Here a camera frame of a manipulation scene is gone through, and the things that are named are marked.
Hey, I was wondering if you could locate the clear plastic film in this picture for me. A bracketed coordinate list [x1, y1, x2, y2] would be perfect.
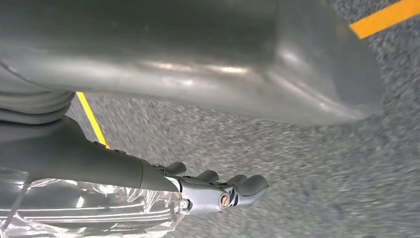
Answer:
[0, 167, 184, 238]

